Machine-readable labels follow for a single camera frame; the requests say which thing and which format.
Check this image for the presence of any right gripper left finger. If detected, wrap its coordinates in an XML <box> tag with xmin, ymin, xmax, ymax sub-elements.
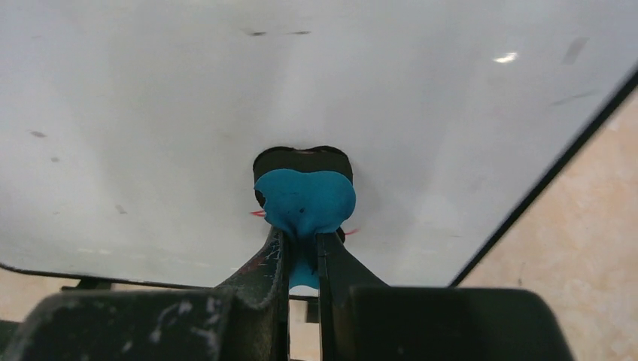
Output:
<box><xmin>1</xmin><ymin>229</ymin><xmax>290</xmax><ymax>360</ymax></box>

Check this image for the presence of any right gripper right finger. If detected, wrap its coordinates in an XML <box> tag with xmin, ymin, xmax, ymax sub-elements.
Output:
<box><xmin>317</xmin><ymin>234</ymin><xmax>573</xmax><ymax>360</ymax></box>

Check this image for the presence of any blue whiteboard eraser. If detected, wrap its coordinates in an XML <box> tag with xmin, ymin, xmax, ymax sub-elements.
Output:
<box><xmin>253</xmin><ymin>145</ymin><xmax>356</xmax><ymax>290</ymax></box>

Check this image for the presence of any white whiteboard with black frame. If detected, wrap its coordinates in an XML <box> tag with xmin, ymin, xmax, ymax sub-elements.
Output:
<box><xmin>1</xmin><ymin>1</ymin><xmax>637</xmax><ymax>286</ymax></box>

